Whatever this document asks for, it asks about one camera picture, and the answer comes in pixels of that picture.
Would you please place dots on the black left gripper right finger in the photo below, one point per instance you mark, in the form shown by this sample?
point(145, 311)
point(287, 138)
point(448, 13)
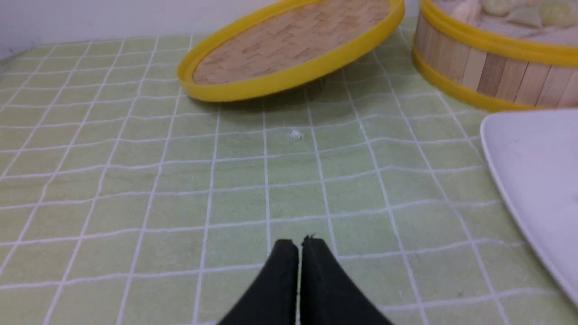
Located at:
point(328, 295)

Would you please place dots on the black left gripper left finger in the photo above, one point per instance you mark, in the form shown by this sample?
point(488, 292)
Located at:
point(271, 299)

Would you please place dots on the white square plate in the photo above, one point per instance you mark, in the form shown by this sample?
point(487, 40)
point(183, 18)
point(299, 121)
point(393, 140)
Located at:
point(533, 159)

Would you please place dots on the small white crumb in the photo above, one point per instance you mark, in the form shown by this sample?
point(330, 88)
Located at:
point(295, 135)

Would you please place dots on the green checkered tablecloth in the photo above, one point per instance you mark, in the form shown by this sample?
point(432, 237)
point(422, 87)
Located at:
point(123, 202)

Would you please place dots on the yellow bamboo steamer lid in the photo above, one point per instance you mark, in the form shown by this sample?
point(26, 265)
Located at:
point(285, 45)

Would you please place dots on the yellow bamboo steamer basket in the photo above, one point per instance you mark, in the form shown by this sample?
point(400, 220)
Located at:
point(489, 71)

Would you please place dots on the white steamer liner cloth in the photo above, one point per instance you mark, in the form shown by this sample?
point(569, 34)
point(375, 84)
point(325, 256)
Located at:
point(544, 21)

